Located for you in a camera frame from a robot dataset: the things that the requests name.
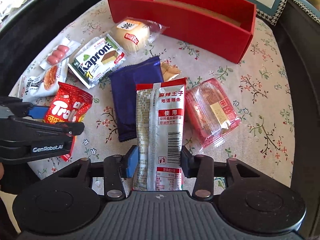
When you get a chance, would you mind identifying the white noodle snack bag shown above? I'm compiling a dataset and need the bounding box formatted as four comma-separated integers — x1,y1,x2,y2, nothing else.
17,58,69,102

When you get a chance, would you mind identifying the red Trolli candy packet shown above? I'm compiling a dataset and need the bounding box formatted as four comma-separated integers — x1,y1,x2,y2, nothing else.
43,81,94,162

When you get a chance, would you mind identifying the red clear pastry packet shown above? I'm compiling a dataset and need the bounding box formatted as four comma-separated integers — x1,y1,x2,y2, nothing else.
185,78,240,148

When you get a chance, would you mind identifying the silver red spicy strip packet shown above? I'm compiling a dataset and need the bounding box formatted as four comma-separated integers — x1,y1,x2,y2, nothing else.
133,78,186,191

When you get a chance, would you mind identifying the pink sausage pack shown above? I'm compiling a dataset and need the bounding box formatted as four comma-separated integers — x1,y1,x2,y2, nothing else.
40,36,80,70

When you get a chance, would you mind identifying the Kaprons wafer packet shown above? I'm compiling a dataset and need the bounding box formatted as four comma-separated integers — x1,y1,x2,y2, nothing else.
68,34,126,89

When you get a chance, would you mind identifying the blue foil snack packet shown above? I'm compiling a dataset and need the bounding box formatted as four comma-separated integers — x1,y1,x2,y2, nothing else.
109,56,164,142

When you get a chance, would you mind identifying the round cake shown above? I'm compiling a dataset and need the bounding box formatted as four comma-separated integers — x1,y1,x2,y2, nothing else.
108,17,167,53

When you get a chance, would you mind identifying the floral tablecloth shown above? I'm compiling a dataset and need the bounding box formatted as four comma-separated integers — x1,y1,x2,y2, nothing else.
8,0,296,196

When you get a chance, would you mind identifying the black coffee table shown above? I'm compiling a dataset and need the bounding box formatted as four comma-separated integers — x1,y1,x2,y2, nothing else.
1,0,100,96

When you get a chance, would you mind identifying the tan small biscuit packet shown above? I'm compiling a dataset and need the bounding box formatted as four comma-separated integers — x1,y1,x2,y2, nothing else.
161,61,181,82

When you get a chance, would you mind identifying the red cardboard box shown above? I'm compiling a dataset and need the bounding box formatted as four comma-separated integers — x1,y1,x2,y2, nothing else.
108,0,256,63

